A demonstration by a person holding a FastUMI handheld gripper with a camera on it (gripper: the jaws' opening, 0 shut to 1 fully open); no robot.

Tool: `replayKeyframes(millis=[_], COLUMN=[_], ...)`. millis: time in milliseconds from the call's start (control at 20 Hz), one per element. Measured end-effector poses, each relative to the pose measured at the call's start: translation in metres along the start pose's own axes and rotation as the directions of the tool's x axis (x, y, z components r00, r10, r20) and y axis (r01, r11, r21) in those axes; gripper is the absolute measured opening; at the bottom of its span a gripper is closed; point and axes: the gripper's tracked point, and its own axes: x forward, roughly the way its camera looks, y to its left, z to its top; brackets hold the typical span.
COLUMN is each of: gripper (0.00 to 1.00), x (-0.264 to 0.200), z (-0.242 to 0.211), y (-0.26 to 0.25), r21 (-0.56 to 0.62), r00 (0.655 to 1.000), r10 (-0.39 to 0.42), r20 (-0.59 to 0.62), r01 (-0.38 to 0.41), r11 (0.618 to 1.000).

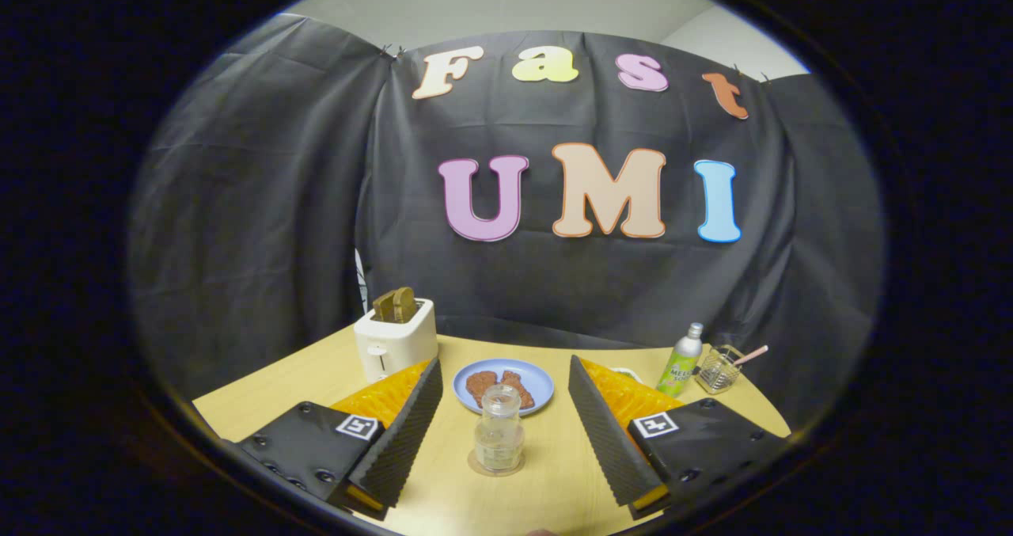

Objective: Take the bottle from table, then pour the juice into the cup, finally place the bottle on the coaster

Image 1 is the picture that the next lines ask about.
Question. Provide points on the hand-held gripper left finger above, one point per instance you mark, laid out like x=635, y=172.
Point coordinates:
x=404, y=441

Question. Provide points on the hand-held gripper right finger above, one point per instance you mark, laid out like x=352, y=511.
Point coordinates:
x=605, y=433

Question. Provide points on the round brown coaster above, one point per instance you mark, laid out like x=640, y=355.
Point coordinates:
x=472, y=465

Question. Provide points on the clear glass cup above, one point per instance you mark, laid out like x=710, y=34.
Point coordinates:
x=498, y=433

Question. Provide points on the green label juice bottle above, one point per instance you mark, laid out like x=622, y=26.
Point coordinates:
x=681, y=362

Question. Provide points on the white round dish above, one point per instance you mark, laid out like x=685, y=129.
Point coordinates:
x=629, y=373

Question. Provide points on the wooden table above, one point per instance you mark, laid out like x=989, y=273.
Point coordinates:
x=554, y=473

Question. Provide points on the blue plate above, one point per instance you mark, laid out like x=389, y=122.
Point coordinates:
x=538, y=382

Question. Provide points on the brown fried meat piece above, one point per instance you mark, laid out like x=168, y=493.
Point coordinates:
x=524, y=393
x=477, y=383

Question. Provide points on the white toaster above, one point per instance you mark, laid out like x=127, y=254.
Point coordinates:
x=396, y=346

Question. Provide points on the square ribbed glass holder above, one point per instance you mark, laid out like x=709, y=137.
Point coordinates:
x=718, y=371

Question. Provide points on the brown toast slice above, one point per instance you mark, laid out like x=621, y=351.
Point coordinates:
x=384, y=306
x=405, y=303

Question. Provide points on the pink straw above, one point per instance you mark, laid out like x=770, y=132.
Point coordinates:
x=752, y=354

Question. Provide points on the black backdrop cloth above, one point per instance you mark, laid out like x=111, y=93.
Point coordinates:
x=261, y=203

